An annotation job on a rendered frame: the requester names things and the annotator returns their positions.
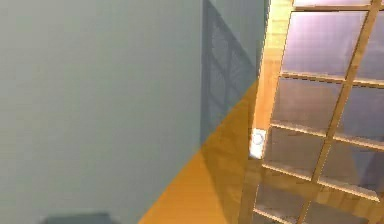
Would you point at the wooden glass-paned room door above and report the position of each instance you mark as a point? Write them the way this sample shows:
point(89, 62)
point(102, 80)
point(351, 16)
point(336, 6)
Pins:
point(271, 83)

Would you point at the dark grey box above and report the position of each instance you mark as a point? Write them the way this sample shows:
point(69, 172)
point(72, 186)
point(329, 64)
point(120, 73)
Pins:
point(80, 219)

